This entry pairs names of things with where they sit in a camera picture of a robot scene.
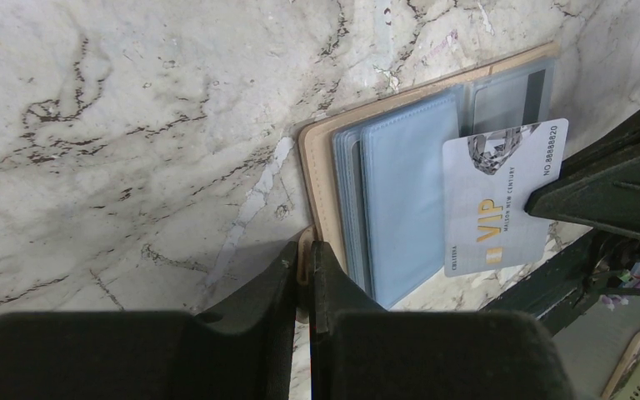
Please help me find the black mounting base rail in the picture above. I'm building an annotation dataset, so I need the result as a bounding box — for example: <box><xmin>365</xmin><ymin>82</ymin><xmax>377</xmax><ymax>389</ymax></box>
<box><xmin>482</xmin><ymin>230</ymin><xmax>626</xmax><ymax>335</ymax></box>

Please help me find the beige leather card holder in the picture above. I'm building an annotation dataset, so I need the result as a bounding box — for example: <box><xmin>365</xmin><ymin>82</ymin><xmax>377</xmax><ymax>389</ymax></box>
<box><xmin>299</xmin><ymin>43</ymin><xmax>559</xmax><ymax>308</ymax></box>

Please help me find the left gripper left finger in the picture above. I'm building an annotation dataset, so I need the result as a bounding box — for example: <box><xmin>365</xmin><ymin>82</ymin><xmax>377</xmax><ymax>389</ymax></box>
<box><xmin>0</xmin><ymin>242</ymin><xmax>298</xmax><ymax>399</ymax></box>

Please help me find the white VIP card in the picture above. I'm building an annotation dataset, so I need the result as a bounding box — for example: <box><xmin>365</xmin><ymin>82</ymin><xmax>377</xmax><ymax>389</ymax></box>
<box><xmin>442</xmin><ymin>118</ymin><xmax>569</xmax><ymax>277</ymax></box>

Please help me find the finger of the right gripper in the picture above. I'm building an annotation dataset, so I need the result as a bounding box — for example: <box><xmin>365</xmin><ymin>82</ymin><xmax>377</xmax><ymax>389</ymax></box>
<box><xmin>525</xmin><ymin>110</ymin><xmax>640</xmax><ymax>240</ymax></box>

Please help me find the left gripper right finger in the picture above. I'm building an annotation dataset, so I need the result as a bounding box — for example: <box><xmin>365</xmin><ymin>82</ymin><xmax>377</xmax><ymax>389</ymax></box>
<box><xmin>308</xmin><ymin>241</ymin><xmax>574</xmax><ymax>399</ymax></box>

